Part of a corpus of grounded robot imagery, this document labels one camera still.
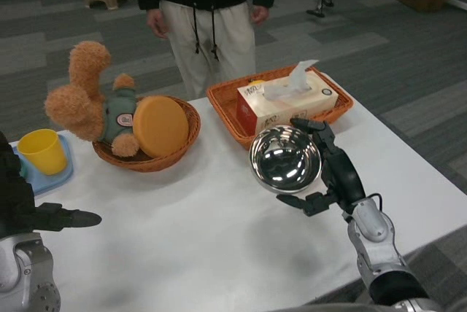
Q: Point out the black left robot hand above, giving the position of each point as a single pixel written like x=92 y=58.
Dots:
x=16 y=206

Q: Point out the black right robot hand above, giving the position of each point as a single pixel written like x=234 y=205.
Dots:
x=344 y=181

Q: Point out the shiny metal bowl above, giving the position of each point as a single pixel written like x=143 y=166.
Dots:
x=284 y=160

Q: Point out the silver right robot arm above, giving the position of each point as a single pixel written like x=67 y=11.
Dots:
x=376 y=242

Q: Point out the light blue plastic tray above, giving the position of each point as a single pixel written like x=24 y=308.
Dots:
x=51 y=182

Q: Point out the yellow plastic cup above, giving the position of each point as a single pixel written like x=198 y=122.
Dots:
x=42 y=153

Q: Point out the beige and red tissue box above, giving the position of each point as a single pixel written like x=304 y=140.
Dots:
x=321 y=102

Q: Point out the white tissue sheet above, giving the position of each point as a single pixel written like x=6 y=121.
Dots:
x=292 y=82

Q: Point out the brown teddy bear plush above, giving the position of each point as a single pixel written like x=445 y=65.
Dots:
x=80 y=108

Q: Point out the silver robot chest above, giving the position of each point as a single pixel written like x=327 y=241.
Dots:
x=346 y=307

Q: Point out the small yellow item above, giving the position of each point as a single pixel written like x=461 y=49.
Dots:
x=256 y=82

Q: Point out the rectangular wicker basket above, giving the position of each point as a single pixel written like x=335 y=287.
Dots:
x=222 y=108

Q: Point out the round wicker basket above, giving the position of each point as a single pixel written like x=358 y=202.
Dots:
x=153 y=164

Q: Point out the orange round disc lid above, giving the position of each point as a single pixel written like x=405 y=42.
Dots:
x=160 y=126

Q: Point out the person in black jacket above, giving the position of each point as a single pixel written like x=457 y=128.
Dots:
x=211 y=35

